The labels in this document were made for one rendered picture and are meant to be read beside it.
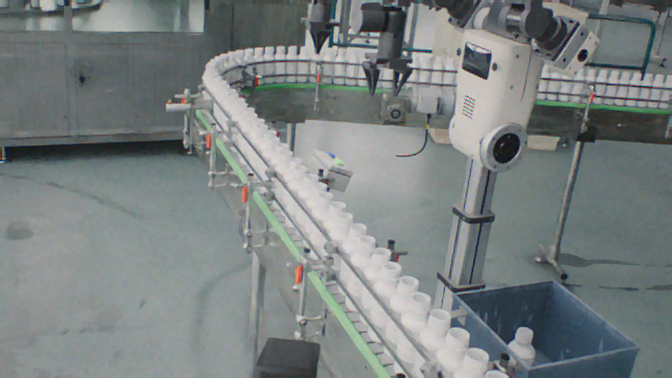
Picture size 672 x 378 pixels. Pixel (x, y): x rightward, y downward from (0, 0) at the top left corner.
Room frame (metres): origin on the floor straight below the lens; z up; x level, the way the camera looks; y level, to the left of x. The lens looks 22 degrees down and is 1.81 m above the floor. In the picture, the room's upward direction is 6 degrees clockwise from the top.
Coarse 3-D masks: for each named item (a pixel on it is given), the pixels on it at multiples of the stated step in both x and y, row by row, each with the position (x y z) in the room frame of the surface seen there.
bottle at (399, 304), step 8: (400, 280) 1.16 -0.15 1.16; (408, 280) 1.17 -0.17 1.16; (416, 280) 1.17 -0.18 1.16; (400, 288) 1.15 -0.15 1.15; (408, 288) 1.14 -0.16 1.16; (416, 288) 1.15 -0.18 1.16; (400, 296) 1.15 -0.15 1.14; (408, 296) 1.14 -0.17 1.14; (392, 304) 1.15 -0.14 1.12; (400, 304) 1.14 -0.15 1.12; (408, 304) 1.14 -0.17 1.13; (400, 312) 1.13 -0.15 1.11; (392, 328) 1.14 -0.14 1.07; (392, 336) 1.14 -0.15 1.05; (392, 344) 1.13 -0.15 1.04
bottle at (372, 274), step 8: (376, 256) 1.25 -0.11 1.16; (384, 256) 1.25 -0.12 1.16; (376, 264) 1.25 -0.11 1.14; (368, 272) 1.25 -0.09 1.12; (376, 272) 1.25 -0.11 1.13; (368, 280) 1.25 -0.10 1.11; (376, 280) 1.24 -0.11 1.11; (368, 296) 1.24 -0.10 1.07; (368, 304) 1.24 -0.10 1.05; (368, 312) 1.24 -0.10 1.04
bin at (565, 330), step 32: (512, 288) 1.57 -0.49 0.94; (544, 288) 1.61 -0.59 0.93; (480, 320) 1.39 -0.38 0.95; (512, 320) 1.58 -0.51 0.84; (544, 320) 1.62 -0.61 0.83; (576, 320) 1.52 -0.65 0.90; (512, 352) 1.27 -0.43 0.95; (544, 352) 1.59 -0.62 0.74; (576, 352) 1.50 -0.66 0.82; (608, 352) 1.31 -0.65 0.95
